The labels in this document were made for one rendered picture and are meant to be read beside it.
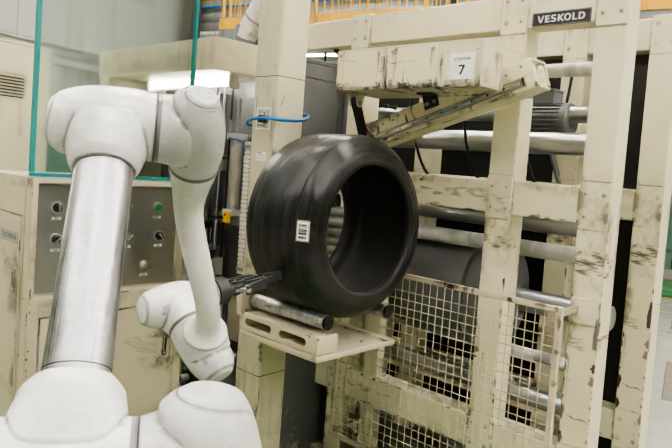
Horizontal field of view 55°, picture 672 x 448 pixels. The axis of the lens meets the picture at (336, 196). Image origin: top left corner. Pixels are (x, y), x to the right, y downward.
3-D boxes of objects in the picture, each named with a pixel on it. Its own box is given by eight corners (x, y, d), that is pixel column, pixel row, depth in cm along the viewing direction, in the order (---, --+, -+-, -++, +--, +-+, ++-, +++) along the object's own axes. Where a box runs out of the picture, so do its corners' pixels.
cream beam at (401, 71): (333, 91, 233) (336, 50, 232) (378, 99, 251) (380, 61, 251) (479, 86, 191) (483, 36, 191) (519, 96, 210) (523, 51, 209)
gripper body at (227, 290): (221, 281, 167) (249, 274, 174) (202, 276, 173) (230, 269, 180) (222, 309, 168) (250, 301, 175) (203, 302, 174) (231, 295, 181)
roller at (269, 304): (248, 307, 212) (250, 293, 212) (259, 305, 216) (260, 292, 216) (323, 331, 188) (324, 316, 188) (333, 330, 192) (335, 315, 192)
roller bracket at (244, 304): (235, 314, 212) (237, 285, 211) (320, 301, 241) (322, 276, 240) (241, 317, 209) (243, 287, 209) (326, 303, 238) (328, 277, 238)
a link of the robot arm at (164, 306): (178, 296, 172) (202, 333, 166) (124, 310, 161) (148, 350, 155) (190, 268, 166) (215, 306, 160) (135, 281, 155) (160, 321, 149)
